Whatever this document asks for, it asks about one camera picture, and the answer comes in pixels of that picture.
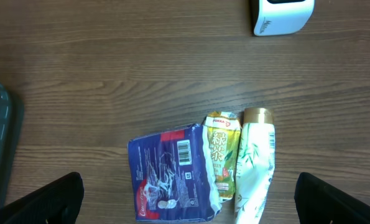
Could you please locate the white tube gold cap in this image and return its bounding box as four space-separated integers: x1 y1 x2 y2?
234 108 275 224

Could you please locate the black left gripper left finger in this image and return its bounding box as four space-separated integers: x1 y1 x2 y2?
0 172 84 224

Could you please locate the green snack pouch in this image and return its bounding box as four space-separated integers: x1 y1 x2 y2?
203 111 241 202

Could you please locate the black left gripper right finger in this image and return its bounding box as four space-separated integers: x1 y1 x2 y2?
294 172 370 224

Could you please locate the purple snack packet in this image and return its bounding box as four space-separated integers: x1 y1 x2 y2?
127 124 222 223

